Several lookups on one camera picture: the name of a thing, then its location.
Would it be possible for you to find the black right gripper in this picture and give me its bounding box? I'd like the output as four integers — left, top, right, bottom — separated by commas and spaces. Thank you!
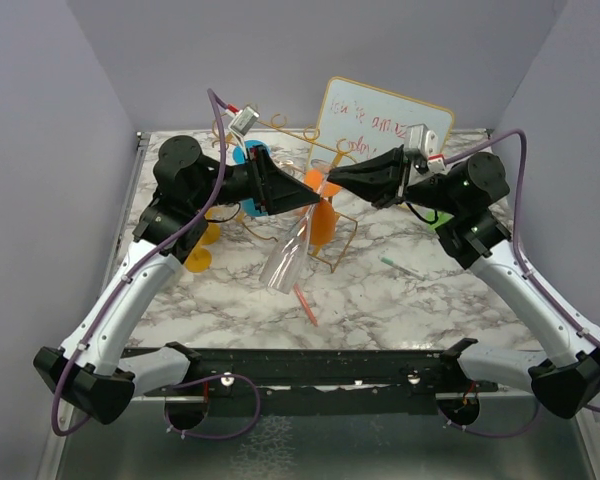
327, 143, 463, 216

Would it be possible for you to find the black metal base frame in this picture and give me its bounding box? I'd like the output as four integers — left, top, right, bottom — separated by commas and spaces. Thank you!
143, 348, 498, 416

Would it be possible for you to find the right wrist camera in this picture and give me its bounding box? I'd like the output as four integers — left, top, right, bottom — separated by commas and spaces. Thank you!
403, 124, 445, 175

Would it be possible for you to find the green plastic wine glass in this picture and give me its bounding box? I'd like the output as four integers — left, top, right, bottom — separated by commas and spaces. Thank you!
425, 211, 453, 231

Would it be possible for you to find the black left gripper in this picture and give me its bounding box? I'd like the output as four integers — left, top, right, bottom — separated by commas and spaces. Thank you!
191, 143, 321, 214

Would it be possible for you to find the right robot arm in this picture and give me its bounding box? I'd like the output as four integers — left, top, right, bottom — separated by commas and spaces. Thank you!
328, 148, 600, 419

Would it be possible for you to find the white green marker pen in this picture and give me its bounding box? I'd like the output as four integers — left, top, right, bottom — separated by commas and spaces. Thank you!
380, 257, 425, 281

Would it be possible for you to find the orange plastic wine glass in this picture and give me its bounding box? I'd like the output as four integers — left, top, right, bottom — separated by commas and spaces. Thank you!
304, 169, 342, 246

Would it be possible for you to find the blue plastic wine glass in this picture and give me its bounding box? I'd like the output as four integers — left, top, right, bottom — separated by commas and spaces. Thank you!
232, 140, 270, 218

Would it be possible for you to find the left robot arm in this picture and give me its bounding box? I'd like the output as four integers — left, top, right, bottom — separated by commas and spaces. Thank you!
33, 135, 320, 436

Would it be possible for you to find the yellow framed whiteboard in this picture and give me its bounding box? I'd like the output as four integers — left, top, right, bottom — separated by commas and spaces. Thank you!
308, 77, 455, 165

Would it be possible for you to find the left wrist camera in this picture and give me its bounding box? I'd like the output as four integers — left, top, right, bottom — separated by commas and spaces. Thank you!
227, 104, 260, 138

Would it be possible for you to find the gold wire wine glass rack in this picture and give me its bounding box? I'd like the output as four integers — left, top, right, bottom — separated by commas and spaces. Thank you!
212, 105, 358, 279

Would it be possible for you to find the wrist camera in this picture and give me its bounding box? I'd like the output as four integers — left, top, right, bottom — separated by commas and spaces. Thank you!
403, 124, 445, 175
227, 104, 260, 138

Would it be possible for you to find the red marker pen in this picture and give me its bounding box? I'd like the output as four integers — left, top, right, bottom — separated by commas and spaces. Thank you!
293, 284, 318, 327

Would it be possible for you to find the clear tall wine glass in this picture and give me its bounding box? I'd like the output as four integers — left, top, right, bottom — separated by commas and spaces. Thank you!
260, 159, 332, 294

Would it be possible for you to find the yellow plastic wine glass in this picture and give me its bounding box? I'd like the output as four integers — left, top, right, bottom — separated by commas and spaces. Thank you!
200, 208, 221, 245
184, 247, 212, 273

